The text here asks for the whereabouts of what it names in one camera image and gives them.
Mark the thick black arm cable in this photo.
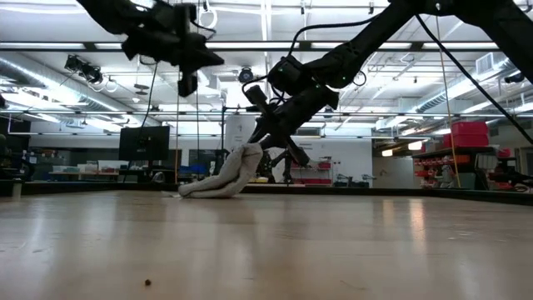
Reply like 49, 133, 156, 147
415, 13, 533, 146

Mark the storage rack with orange bins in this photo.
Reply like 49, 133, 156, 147
411, 145, 507, 191

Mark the large red storage bin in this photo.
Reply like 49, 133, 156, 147
442, 121, 491, 149

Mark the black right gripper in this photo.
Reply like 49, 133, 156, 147
248, 85, 341, 167

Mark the white cable loop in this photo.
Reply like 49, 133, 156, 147
197, 5, 219, 33

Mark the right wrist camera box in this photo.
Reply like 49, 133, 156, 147
242, 84, 270, 114

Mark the shelf with red bins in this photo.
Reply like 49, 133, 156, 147
290, 157, 335, 186

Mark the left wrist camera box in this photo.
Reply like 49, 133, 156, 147
177, 71, 200, 98

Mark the thin black overhead rail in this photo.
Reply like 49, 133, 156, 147
0, 109, 533, 119

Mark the workbench with white bins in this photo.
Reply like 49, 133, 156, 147
47, 159, 127, 183

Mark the grey microfiber towel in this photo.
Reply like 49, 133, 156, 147
177, 142, 265, 199

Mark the black computer monitor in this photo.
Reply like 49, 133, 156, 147
118, 125, 172, 163

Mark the silver ventilation duct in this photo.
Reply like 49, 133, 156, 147
194, 69, 222, 99

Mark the white pillar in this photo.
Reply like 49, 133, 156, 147
224, 115, 257, 148

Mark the black aluminium table frame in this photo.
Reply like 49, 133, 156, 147
0, 179, 533, 207

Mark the black looped right gripper cable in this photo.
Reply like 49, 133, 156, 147
288, 15, 382, 58

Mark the black hanging cable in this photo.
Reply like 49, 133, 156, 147
140, 61, 160, 128

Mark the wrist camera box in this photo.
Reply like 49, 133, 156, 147
177, 71, 200, 98
242, 84, 270, 114

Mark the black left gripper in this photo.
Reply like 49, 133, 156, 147
122, 2, 227, 73

